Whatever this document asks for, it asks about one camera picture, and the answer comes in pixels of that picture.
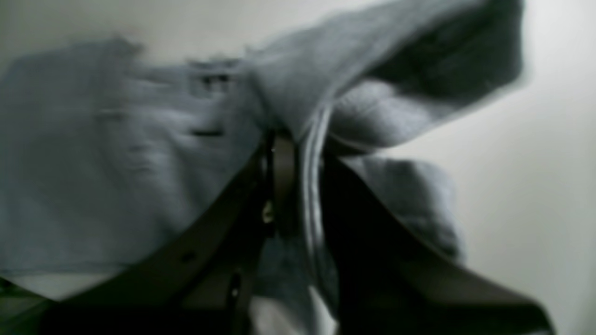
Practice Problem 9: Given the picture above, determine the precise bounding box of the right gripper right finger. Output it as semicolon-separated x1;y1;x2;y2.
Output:
321;154;554;335

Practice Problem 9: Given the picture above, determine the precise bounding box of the grey T-shirt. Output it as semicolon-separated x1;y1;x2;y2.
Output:
1;0;524;335

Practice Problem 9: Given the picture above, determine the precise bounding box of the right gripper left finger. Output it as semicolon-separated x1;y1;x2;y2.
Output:
1;131;297;335

